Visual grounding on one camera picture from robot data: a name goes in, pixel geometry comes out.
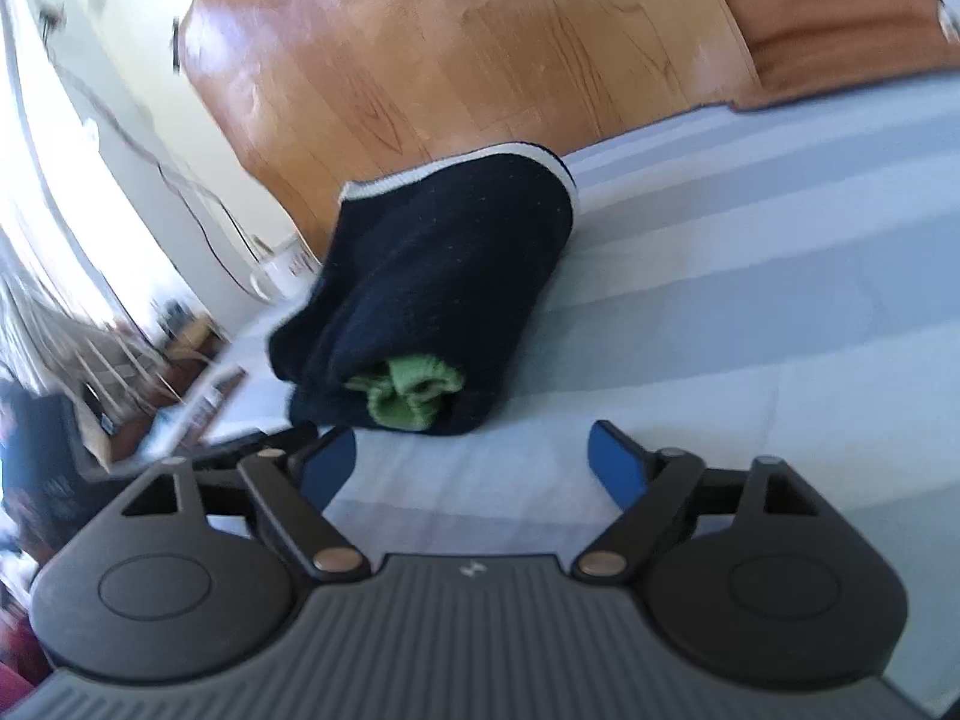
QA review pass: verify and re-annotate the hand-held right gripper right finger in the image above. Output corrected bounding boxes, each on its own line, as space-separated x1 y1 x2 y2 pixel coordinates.
571 420 826 583

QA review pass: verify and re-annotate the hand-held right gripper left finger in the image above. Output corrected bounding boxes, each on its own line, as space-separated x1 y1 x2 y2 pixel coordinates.
120 426 373 583

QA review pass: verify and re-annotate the navy green white striped sweater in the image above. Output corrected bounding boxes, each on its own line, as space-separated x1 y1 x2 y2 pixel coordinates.
268 142 579 438

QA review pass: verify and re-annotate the white floral mug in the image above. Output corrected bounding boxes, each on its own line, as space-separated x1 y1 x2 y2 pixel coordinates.
250 235 325 302

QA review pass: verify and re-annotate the blue striped bed sheet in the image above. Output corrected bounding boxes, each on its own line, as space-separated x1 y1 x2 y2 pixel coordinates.
142 71 960 698

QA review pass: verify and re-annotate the wooden laminate board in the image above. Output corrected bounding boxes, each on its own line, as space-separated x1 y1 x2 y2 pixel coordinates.
176 0 760 272

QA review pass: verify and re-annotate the dark wall cable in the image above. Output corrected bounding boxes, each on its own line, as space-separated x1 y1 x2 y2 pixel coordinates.
45 52 260 295

